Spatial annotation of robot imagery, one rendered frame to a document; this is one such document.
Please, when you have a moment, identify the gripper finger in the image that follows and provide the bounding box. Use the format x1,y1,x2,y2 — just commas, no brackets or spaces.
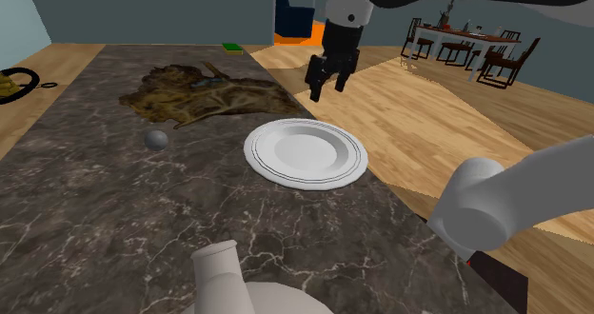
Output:
304,53,334,104
333,48,362,94

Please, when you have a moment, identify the dark blue armchair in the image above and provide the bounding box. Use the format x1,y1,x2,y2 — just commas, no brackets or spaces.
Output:
274,0,316,40

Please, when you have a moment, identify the dark wooden dining chair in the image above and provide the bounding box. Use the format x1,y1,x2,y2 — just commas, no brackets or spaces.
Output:
465,29,523,72
400,17,435,62
435,40,468,68
476,37,543,90

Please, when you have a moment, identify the white round plate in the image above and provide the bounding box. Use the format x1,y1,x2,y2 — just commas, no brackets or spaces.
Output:
243,117,369,192

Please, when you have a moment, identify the brown wilted leaf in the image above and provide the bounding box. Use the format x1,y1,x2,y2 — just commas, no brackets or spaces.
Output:
118,61,304,130

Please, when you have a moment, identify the white-legged dining table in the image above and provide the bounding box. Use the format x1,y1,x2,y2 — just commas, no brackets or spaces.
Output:
406,0,523,83

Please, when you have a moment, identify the grey ball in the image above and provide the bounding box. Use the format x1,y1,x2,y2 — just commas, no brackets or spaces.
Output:
143,128,170,153

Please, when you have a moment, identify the white narrow-necked vase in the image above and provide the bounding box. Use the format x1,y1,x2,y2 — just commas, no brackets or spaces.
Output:
182,239,336,314

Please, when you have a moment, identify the black ring with yellow pad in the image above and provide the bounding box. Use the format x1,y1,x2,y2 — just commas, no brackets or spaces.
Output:
0,66,60,107

